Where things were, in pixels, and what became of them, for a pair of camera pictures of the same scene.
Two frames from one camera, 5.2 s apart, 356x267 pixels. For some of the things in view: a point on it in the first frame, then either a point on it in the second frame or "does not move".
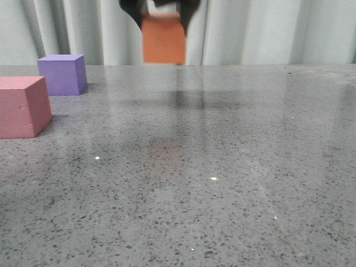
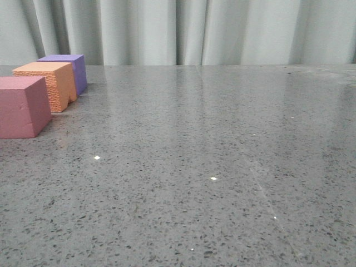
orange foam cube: [163, 38] to [59, 80]
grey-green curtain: [221, 32] does not move
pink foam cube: [25, 107] does not move
